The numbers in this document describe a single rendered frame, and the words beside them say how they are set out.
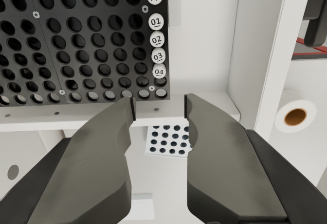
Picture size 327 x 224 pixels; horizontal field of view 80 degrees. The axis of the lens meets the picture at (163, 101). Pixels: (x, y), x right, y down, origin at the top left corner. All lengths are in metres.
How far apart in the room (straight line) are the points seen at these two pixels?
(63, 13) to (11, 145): 0.24
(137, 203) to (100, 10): 0.47
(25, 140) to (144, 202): 0.31
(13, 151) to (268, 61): 0.36
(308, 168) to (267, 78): 0.42
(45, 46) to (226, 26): 0.19
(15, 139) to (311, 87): 0.51
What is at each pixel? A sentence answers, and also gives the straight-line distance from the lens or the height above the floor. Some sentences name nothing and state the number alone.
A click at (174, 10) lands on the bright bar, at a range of 0.23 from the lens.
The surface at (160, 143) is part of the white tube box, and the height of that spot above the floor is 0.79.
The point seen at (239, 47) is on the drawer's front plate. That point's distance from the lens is 0.24.
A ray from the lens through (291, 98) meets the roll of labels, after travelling 0.39.
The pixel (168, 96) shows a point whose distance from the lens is 0.21.
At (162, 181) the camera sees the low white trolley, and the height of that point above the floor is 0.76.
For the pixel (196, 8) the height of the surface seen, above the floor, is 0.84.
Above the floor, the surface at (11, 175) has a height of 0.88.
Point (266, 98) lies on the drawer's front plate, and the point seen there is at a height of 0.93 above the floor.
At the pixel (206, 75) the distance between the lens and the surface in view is 0.27.
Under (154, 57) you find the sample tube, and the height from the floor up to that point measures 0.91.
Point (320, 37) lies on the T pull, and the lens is 0.22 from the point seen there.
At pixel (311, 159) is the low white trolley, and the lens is 0.57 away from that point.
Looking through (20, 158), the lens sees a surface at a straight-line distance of 0.40.
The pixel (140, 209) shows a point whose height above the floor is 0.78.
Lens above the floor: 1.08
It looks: 61 degrees down
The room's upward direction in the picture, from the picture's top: 180 degrees clockwise
